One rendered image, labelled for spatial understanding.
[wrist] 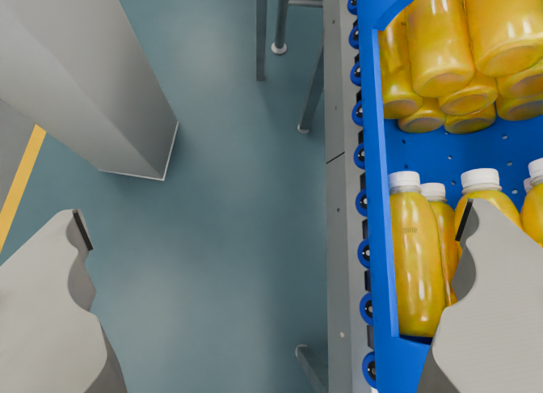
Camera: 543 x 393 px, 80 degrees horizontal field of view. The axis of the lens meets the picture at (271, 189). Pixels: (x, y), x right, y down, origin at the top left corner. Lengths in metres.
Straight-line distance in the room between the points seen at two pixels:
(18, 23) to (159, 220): 0.95
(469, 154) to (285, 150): 1.07
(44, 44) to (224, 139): 0.93
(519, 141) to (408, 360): 0.38
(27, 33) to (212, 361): 1.20
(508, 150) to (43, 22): 0.85
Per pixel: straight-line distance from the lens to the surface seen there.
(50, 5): 0.86
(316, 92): 1.30
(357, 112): 0.56
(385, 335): 0.35
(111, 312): 1.55
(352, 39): 0.65
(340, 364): 0.58
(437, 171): 0.57
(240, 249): 1.44
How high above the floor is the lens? 1.43
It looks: 74 degrees down
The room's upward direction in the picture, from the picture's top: 9 degrees clockwise
